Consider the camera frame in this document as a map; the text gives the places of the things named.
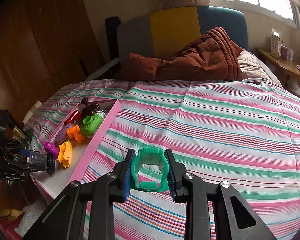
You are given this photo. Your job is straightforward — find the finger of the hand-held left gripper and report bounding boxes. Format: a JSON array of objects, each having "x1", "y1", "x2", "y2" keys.
[
  {"x1": 4, "y1": 163, "x2": 39, "y2": 175},
  {"x1": 2, "y1": 145, "x2": 32, "y2": 157}
]

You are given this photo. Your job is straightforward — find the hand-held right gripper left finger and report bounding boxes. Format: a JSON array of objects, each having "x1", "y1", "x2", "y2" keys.
[{"x1": 22, "y1": 149, "x2": 136, "y2": 240}]

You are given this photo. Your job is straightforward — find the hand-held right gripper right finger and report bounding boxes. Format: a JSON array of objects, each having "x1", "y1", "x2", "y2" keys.
[{"x1": 165, "y1": 149, "x2": 277, "y2": 240}]

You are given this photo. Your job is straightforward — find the black-capped clear container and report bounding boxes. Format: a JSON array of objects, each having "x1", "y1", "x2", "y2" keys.
[{"x1": 27, "y1": 151, "x2": 56, "y2": 175}]

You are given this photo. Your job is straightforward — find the magenta mushroom-shaped toy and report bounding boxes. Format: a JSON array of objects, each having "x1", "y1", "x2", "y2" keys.
[{"x1": 43, "y1": 142, "x2": 60, "y2": 159}]

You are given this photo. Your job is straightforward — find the green plastic ring clip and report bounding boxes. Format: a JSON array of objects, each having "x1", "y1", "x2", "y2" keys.
[{"x1": 130, "y1": 147, "x2": 170, "y2": 193}]

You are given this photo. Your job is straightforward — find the pink shallow cardboard tray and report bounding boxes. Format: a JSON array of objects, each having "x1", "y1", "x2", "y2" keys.
[{"x1": 36, "y1": 99, "x2": 122, "y2": 198}]

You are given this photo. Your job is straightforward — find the orange plastic scoop piece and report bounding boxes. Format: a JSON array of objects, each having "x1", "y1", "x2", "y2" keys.
[{"x1": 57, "y1": 141, "x2": 73, "y2": 169}]

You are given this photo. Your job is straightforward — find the purple textured oval toy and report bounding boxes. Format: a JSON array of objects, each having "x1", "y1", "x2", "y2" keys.
[{"x1": 55, "y1": 124, "x2": 73, "y2": 143}]

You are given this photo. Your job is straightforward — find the orange linked cube blocks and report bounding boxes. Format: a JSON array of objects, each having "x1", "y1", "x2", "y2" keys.
[{"x1": 66, "y1": 125, "x2": 87, "y2": 144}]

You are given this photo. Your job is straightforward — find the green and white round toy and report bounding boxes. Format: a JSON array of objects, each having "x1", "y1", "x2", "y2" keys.
[{"x1": 79, "y1": 112, "x2": 106, "y2": 138}]

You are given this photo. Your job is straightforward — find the red cylinder toy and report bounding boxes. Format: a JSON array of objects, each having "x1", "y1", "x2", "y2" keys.
[{"x1": 64, "y1": 110, "x2": 81, "y2": 126}]

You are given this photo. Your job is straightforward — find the dark brown flower toy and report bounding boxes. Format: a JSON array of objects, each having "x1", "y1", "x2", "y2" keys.
[{"x1": 80, "y1": 97, "x2": 101, "y2": 117}]

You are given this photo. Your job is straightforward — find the gold bottle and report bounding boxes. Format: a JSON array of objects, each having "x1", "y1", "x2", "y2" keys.
[{"x1": 11, "y1": 126, "x2": 25, "y2": 141}]

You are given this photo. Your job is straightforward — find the striped bed sheet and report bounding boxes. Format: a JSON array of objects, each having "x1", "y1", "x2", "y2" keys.
[{"x1": 27, "y1": 79, "x2": 300, "y2": 240}]

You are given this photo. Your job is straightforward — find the wooden wardrobe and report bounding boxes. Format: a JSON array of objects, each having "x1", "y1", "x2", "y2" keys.
[{"x1": 0, "y1": 0, "x2": 106, "y2": 122}]

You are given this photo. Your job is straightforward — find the brown quilted blanket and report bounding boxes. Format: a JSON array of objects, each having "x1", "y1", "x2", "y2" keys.
[{"x1": 120, "y1": 27, "x2": 242, "y2": 82}]

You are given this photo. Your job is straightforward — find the pale pillow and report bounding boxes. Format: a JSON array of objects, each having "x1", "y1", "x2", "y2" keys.
[{"x1": 237, "y1": 51, "x2": 271, "y2": 81}]

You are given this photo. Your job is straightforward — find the grey yellow blue headboard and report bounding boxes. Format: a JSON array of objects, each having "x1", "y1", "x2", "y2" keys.
[{"x1": 116, "y1": 6, "x2": 249, "y2": 63}]

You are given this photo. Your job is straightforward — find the wooden shelf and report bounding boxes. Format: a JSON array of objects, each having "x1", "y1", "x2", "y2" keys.
[{"x1": 256, "y1": 48, "x2": 300, "y2": 85}]

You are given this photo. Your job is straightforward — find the white carton box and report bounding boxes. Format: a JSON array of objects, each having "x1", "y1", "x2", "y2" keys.
[{"x1": 270, "y1": 29, "x2": 282, "y2": 58}]

